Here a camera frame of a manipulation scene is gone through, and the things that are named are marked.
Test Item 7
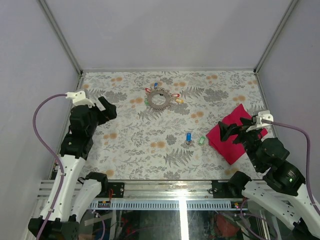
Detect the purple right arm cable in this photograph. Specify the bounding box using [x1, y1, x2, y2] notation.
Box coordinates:
[261, 119, 320, 217]

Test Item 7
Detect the large keyring with many rings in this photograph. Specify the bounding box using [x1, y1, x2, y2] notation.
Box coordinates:
[144, 82, 184, 111]

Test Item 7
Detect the blue key tag with key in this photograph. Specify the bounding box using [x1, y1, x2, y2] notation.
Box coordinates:
[185, 132, 193, 146]

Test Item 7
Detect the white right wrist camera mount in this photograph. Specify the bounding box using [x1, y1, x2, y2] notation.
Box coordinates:
[246, 110, 274, 132]

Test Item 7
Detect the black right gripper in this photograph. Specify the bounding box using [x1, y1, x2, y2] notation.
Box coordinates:
[216, 116, 262, 170]

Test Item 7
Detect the white slotted cable duct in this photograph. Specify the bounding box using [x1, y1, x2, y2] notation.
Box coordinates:
[88, 200, 233, 211]

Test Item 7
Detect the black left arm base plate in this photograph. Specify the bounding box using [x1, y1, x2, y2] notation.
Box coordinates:
[106, 182, 125, 199]

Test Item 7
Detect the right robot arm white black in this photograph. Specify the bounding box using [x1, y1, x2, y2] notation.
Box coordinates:
[218, 115, 320, 240]

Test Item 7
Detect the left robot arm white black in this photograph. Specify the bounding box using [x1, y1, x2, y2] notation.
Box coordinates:
[28, 91, 117, 240]

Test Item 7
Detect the green key tag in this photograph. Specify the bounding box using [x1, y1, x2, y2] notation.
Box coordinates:
[198, 136, 205, 145]

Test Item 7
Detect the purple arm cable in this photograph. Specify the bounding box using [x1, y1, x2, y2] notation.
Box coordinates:
[261, 119, 320, 217]
[33, 93, 68, 240]

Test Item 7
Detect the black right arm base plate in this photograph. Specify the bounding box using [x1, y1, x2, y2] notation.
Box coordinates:
[211, 180, 234, 199]

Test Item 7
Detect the aluminium front rail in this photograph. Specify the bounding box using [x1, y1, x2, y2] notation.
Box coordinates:
[37, 178, 276, 201]

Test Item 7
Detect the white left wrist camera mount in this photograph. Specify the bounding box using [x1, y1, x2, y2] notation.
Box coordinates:
[65, 90, 95, 108]

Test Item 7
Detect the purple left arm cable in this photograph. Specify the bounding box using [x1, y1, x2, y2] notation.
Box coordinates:
[33, 93, 68, 240]

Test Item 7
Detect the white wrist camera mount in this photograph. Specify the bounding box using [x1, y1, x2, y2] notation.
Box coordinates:
[65, 90, 95, 108]
[246, 110, 274, 132]

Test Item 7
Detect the red folded cloth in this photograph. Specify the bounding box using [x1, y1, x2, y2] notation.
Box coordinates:
[206, 104, 258, 165]

